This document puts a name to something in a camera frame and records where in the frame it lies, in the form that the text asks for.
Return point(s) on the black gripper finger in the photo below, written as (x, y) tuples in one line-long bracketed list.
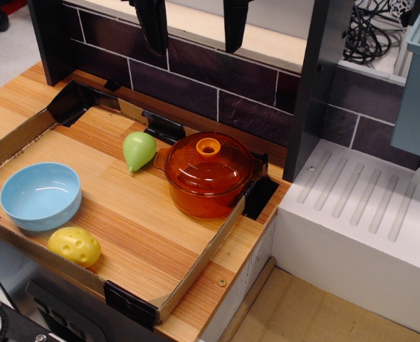
[(152, 17), (235, 16)]

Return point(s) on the green plastic pear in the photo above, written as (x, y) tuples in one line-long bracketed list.
[(139, 148)]

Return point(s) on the light blue bowl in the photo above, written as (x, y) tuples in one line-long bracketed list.
[(42, 196)]

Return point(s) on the cardboard fence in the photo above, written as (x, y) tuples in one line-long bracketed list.
[(149, 247)]

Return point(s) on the amber glass pot lid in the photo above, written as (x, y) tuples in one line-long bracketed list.
[(209, 164)]

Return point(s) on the teal plastic bin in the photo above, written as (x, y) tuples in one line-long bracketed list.
[(418, 85)]

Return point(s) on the yellow plastic potato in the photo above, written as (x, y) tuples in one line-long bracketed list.
[(75, 244)]

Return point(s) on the white toy sink drainboard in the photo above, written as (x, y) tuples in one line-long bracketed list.
[(350, 225)]

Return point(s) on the brass screw in table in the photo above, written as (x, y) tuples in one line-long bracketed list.
[(222, 282)]

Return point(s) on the dark grey vertical post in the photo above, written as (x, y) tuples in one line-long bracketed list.
[(325, 45)]

